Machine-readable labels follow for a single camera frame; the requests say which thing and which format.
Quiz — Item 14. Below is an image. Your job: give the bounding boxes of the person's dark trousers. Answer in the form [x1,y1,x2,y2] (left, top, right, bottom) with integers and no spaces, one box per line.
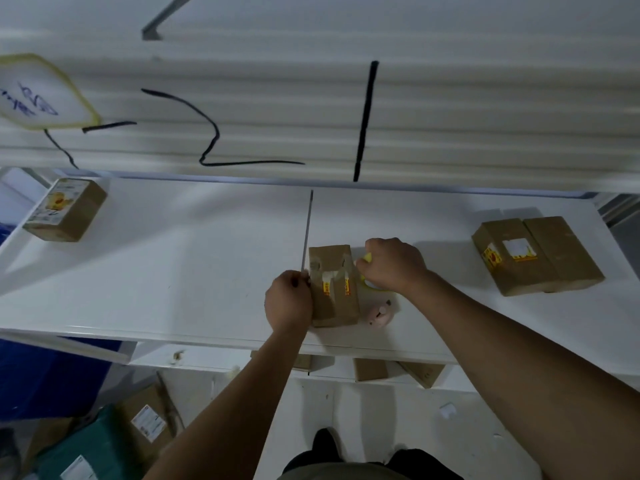
[282,447,466,480]

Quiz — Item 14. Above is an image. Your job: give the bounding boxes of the cardboard box with white label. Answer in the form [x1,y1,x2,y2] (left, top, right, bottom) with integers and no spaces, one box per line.
[471,218,561,297]

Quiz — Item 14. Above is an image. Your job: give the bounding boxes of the yellow-edged white sticker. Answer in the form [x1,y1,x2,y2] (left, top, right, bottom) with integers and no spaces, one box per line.
[0,53,103,131]

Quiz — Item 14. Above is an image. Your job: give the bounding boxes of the blue plastic crate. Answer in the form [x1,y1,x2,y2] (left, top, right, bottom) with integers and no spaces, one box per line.
[0,337,124,422]

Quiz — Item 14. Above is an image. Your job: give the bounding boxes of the person's left forearm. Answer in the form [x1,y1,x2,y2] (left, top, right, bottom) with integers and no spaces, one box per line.
[142,327,311,480]

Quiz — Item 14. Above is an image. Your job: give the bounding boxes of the yellow tape roll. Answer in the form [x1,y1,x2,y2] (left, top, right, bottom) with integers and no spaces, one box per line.
[355,253,397,295]

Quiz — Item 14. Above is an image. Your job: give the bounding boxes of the green plastic mailer package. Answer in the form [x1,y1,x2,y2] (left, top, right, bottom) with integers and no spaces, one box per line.
[35,404,147,480]

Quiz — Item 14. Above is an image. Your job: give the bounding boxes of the person's black left shoe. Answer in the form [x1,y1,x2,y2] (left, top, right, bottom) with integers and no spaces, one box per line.
[311,427,341,463]

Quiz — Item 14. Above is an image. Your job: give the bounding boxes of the labelled box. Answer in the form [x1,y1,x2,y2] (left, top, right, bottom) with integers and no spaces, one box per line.
[308,244,361,329]

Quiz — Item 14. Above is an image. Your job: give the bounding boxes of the plain brown cardboard box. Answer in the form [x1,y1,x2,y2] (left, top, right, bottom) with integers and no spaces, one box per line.
[522,216,606,293]

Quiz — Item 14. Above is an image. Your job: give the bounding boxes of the cardboard box with printed label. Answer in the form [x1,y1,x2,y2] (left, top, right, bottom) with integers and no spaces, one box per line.
[22,177,109,243]

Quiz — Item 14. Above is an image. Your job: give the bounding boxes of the small pink cutter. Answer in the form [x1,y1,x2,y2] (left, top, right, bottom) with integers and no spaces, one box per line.
[363,300,397,329]

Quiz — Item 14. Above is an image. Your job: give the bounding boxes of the person's left hand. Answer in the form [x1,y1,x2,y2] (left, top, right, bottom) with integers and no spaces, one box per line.
[263,269,315,335]

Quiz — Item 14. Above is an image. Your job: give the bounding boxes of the person's olive shirt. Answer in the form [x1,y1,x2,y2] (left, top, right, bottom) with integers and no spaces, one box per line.
[279,462,411,480]

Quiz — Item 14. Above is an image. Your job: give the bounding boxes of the person's right forearm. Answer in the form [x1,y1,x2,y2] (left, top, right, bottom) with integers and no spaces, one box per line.
[405,269,640,480]

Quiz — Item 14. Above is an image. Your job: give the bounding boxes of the white metal shelving rack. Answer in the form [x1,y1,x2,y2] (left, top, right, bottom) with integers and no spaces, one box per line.
[0,0,640,395]

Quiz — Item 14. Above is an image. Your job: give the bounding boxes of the person's right hand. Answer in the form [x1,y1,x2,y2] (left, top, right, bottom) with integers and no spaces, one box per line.
[353,237,431,295]

